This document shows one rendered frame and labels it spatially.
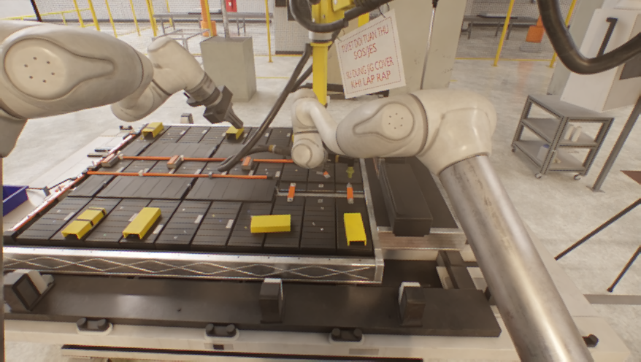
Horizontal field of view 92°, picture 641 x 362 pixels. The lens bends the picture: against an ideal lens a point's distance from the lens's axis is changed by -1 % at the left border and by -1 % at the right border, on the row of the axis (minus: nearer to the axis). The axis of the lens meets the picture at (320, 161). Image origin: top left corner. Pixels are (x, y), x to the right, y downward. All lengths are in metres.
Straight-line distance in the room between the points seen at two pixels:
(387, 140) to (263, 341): 0.88
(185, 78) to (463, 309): 1.23
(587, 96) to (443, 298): 2.73
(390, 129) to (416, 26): 5.21
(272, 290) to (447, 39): 5.29
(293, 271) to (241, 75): 4.79
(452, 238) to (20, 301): 1.63
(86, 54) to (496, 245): 0.67
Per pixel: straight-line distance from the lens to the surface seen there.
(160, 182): 1.79
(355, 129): 0.61
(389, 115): 0.57
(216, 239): 1.36
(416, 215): 1.32
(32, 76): 0.49
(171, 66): 1.04
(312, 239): 1.30
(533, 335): 0.65
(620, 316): 3.05
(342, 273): 1.27
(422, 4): 5.73
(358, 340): 1.22
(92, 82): 0.49
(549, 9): 0.80
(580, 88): 3.73
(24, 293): 1.57
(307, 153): 1.08
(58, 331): 1.54
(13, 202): 2.34
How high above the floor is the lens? 1.90
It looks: 30 degrees down
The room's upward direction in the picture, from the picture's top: 1 degrees clockwise
